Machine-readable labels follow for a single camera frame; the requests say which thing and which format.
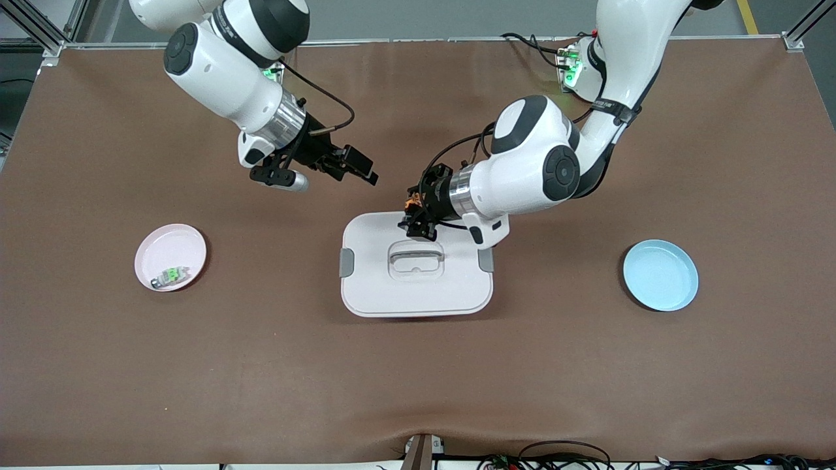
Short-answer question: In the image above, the white lidded storage box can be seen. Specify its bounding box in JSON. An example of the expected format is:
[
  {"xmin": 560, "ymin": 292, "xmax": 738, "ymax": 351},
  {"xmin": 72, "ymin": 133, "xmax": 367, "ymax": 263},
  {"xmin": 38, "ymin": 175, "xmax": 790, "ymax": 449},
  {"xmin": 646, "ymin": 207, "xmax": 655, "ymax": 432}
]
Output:
[{"xmin": 340, "ymin": 209, "xmax": 495, "ymax": 319}]

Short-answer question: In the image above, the brown table mat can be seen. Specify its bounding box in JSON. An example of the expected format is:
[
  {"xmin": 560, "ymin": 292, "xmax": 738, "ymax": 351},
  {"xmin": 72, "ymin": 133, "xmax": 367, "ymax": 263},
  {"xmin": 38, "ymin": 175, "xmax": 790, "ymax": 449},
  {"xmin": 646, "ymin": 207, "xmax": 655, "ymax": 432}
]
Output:
[{"xmin": 0, "ymin": 38, "xmax": 836, "ymax": 465}]

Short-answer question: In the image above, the pink round plate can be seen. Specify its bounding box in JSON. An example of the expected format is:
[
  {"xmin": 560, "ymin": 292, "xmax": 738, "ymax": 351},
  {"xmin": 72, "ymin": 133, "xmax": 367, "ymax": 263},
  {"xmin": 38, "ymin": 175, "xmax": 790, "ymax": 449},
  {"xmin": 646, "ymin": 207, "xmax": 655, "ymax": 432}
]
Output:
[{"xmin": 134, "ymin": 223, "xmax": 208, "ymax": 292}]

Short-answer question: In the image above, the light blue round plate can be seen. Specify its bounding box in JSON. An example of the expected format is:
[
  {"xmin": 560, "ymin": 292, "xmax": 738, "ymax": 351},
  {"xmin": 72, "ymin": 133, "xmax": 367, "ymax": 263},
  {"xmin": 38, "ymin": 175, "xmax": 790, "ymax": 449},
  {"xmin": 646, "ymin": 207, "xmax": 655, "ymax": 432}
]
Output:
[{"xmin": 622, "ymin": 239, "xmax": 699, "ymax": 312}]

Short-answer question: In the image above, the grey box lid handle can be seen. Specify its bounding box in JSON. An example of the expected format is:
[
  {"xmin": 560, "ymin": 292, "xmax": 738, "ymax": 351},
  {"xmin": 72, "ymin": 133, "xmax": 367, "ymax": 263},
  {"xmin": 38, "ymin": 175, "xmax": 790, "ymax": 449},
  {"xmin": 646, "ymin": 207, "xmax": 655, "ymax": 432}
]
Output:
[{"xmin": 388, "ymin": 247, "xmax": 447, "ymax": 265}]

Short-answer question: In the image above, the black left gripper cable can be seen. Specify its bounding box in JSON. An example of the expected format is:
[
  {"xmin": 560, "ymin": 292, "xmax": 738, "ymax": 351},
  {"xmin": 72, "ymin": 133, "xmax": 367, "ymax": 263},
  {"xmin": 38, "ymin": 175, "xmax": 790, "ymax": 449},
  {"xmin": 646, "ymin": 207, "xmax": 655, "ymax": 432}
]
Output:
[{"xmin": 418, "ymin": 123, "xmax": 497, "ymax": 230}]

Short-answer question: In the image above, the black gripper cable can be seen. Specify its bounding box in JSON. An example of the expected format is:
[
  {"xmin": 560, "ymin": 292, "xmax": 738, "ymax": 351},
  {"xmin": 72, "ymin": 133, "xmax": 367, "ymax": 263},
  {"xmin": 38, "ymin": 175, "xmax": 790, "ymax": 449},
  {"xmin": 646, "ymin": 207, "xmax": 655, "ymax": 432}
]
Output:
[
  {"xmin": 418, "ymin": 123, "xmax": 497, "ymax": 230},
  {"xmin": 278, "ymin": 59, "xmax": 357, "ymax": 136}
]

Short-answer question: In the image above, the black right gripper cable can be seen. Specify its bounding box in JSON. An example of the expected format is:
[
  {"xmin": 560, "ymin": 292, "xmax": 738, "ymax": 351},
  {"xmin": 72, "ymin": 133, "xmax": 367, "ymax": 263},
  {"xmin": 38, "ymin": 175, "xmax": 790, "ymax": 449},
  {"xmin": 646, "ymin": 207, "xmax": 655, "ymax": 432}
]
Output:
[{"xmin": 278, "ymin": 59, "xmax": 357, "ymax": 136}]

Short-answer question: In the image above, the aluminium table edge rail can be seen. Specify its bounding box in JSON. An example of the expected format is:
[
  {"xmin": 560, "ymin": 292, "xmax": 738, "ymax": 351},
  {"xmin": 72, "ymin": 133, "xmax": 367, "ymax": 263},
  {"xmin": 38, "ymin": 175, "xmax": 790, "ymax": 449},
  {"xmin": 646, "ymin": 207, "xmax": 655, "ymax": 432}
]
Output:
[{"xmin": 62, "ymin": 36, "xmax": 794, "ymax": 50}]

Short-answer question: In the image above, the black left arm base cable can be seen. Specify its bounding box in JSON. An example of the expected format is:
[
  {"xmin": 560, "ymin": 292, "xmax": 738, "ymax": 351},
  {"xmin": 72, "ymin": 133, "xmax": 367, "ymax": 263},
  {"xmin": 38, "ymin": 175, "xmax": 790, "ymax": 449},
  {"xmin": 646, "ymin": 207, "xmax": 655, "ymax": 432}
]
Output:
[{"xmin": 500, "ymin": 31, "xmax": 575, "ymax": 69}]

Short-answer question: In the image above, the green push-button switch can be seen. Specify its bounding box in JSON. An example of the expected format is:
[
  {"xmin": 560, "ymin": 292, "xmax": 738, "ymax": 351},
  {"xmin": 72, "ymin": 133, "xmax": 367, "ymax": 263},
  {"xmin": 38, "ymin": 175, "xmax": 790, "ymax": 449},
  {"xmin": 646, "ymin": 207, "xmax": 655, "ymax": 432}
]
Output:
[{"xmin": 150, "ymin": 266, "xmax": 191, "ymax": 289}]

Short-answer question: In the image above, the brown metal bracket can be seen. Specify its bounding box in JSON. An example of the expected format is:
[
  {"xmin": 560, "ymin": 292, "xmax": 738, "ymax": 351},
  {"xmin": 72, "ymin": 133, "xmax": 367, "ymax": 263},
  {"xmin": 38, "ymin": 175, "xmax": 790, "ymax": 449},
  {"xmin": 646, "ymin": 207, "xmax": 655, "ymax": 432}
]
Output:
[{"xmin": 400, "ymin": 433, "xmax": 446, "ymax": 470}]

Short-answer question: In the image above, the black looped cable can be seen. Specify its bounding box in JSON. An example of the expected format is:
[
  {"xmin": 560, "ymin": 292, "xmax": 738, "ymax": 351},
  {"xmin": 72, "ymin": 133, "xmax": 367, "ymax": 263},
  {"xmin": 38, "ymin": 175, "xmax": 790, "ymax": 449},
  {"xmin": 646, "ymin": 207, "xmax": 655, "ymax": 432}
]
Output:
[{"xmin": 518, "ymin": 441, "xmax": 613, "ymax": 470}]

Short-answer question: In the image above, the aluminium frame post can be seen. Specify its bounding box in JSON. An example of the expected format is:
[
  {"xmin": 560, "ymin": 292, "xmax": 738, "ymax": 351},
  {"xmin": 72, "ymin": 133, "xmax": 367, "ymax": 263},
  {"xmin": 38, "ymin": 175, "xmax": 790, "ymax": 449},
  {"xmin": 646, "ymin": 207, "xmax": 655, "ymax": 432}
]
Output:
[
  {"xmin": 780, "ymin": 0, "xmax": 836, "ymax": 53},
  {"xmin": 0, "ymin": 0, "xmax": 89, "ymax": 58}
]

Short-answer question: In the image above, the black cable bundle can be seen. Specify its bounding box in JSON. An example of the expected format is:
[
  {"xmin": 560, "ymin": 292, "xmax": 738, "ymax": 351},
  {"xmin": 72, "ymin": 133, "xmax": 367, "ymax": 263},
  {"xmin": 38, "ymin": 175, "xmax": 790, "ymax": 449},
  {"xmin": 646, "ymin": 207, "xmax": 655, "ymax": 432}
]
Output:
[{"xmin": 653, "ymin": 452, "xmax": 836, "ymax": 470}]

